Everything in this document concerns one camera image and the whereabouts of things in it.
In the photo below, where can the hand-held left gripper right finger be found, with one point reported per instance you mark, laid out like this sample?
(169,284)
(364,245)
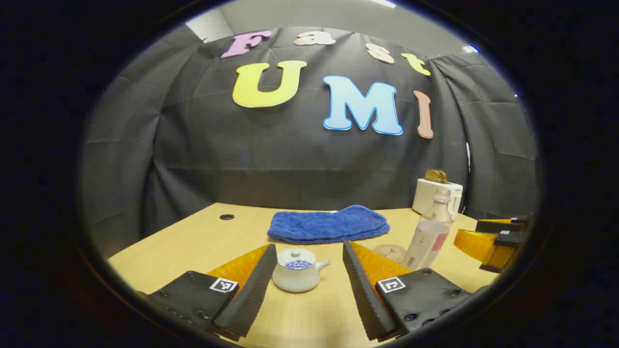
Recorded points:
(363,290)

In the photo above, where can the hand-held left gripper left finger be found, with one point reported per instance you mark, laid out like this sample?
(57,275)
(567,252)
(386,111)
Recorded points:
(251,295)

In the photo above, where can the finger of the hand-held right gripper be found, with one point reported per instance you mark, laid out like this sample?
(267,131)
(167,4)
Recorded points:
(476,244)
(498,226)

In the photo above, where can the round wooden coaster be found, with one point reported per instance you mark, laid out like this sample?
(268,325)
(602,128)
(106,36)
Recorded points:
(389,252)

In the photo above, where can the white ceramic teacup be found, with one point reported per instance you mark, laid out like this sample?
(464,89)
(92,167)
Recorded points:
(295,280)

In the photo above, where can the clear water bottle red label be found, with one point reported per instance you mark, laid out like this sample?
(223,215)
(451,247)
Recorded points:
(425,237)

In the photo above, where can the white toaster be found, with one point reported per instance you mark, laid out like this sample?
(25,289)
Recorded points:
(430,193)

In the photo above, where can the blue folded towel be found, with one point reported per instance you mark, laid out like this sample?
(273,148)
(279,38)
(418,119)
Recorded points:
(329,224)

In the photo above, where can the brown bread slice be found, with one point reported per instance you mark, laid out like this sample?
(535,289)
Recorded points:
(435,176)

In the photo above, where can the black backdrop cloth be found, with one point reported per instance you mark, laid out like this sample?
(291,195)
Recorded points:
(290,159)

